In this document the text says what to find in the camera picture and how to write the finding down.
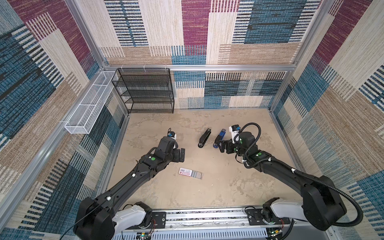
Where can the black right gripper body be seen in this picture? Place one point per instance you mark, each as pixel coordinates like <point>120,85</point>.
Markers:
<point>230,146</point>

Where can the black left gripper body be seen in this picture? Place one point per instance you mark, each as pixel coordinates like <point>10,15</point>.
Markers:
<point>175,158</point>

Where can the blue stapler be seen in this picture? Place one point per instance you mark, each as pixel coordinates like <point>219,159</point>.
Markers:
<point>219,138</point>

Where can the red white staple box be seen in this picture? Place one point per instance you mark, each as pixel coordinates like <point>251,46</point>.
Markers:
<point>185,172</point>

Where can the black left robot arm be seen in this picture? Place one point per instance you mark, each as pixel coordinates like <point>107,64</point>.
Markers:
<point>101,218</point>

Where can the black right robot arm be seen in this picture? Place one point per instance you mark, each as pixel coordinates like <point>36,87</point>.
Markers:
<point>323,204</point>

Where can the black mesh shelf rack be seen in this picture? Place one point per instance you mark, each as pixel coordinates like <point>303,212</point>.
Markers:
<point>145,90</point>

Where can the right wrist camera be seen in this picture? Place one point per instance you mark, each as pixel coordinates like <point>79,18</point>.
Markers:
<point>234,130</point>

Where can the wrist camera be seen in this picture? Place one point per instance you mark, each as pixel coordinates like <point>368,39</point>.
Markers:
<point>234,130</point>
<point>171,134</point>

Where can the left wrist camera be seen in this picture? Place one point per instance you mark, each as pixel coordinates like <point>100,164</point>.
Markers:
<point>171,134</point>

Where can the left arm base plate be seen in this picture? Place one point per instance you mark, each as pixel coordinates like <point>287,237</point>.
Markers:
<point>157,220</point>

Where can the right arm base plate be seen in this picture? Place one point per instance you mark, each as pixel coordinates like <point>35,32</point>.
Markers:
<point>256,217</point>

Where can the aluminium front rail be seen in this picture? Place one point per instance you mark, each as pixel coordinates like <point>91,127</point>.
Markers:
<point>228,223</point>

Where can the white wire mesh basket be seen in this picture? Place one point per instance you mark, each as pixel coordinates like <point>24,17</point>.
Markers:
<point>88,110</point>

